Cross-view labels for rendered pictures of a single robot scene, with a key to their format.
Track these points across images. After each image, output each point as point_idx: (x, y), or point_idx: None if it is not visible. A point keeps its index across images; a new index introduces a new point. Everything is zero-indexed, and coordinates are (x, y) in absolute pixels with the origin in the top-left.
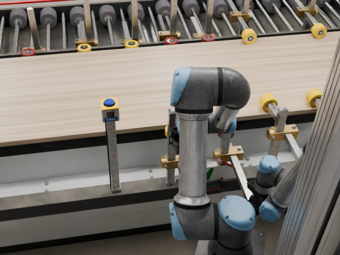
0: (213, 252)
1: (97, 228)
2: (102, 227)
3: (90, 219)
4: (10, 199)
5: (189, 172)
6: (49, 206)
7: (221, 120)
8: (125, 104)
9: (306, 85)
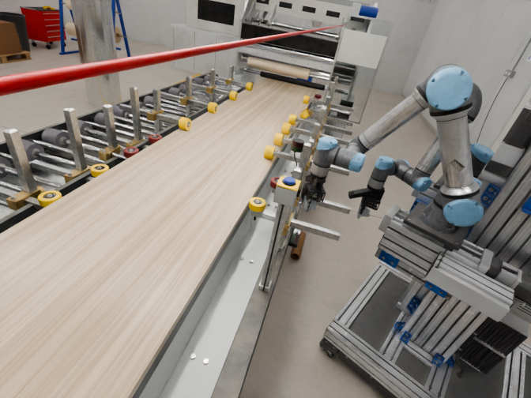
0: (447, 227)
1: None
2: None
3: None
4: None
5: (471, 161)
6: (250, 360)
7: (390, 133)
8: (195, 212)
9: (257, 137)
